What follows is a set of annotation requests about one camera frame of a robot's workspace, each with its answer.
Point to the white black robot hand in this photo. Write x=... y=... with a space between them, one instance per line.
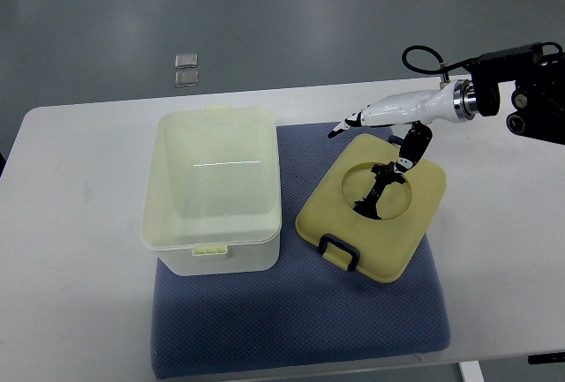
x=423 y=106

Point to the yellow box lid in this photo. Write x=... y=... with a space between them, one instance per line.
x=359 y=227

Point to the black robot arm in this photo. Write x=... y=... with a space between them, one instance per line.
x=469 y=88

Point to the white storage box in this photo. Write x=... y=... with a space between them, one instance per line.
x=213 y=201

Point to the blue grey cushion mat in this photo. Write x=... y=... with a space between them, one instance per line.
x=303 y=310

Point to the upper metal floor plate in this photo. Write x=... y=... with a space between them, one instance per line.
x=186 y=60

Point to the white table leg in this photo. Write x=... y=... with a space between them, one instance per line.
x=471 y=371

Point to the black bracket at table edge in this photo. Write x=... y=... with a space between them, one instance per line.
x=547 y=358

